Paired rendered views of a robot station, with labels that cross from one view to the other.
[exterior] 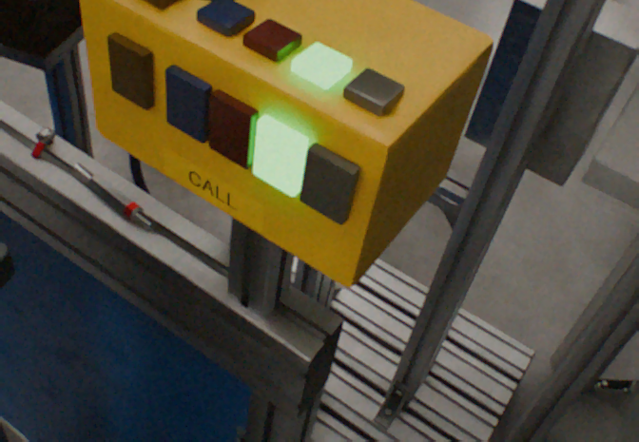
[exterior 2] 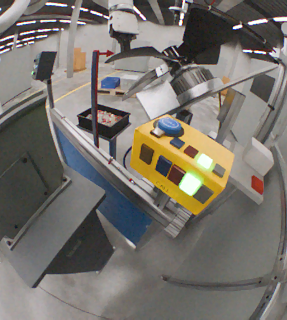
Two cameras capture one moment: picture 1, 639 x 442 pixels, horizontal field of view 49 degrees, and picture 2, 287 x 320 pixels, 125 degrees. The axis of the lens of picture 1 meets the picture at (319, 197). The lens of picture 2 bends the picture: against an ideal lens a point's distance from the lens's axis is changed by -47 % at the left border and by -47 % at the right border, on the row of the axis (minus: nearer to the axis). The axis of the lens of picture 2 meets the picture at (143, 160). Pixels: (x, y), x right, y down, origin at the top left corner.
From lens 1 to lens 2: 0.12 m
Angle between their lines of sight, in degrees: 4
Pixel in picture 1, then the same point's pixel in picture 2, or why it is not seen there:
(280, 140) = (193, 181)
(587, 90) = not seen: hidden behind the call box
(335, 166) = (207, 191)
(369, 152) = (218, 188)
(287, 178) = (190, 190)
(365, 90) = (218, 171)
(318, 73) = (206, 164)
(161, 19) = (159, 141)
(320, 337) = (173, 214)
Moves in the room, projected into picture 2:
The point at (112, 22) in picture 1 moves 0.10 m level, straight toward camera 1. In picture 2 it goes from (143, 140) to (155, 200)
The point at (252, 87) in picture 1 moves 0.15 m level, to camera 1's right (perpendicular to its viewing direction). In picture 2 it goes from (186, 166) to (260, 188)
